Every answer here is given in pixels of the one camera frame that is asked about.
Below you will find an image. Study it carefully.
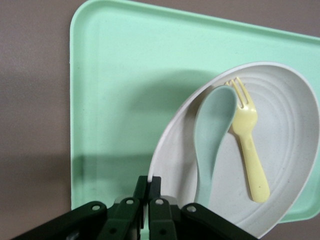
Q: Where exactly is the mint green rectangular tray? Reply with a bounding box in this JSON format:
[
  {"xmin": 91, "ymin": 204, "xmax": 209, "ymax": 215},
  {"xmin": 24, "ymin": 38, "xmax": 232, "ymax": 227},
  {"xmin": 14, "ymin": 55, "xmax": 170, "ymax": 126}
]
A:
[{"xmin": 68, "ymin": 0, "xmax": 320, "ymax": 240}]

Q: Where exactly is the round beige speckled plate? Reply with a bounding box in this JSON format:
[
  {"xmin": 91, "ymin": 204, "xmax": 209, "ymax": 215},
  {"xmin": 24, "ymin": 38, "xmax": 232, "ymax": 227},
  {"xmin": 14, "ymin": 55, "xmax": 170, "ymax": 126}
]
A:
[{"xmin": 147, "ymin": 61, "xmax": 320, "ymax": 238}]

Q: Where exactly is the pale green plastic spoon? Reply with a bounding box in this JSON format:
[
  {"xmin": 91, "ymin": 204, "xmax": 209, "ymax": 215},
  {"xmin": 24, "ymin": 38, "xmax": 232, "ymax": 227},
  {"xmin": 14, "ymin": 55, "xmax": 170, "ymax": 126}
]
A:
[{"xmin": 193, "ymin": 84, "xmax": 238, "ymax": 203}]

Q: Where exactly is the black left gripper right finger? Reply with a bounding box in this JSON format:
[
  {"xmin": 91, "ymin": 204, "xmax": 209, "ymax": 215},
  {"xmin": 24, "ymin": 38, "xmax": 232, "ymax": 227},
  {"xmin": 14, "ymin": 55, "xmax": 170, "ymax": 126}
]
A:
[{"xmin": 149, "ymin": 176, "xmax": 262, "ymax": 240}]

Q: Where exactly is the small yellow plastic fork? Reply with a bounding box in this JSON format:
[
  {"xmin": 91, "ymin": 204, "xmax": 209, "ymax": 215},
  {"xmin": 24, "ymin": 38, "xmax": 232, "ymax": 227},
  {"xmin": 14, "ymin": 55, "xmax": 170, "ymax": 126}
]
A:
[{"xmin": 224, "ymin": 76, "xmax": 271, "ymax": 203}]

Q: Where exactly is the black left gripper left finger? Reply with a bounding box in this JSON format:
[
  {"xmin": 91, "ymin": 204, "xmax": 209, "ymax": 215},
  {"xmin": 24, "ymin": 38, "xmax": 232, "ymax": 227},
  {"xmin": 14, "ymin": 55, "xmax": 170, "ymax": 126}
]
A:
[{"xmin": 9, "ymin": 175, "xmax": 151, "ymax": 240}]

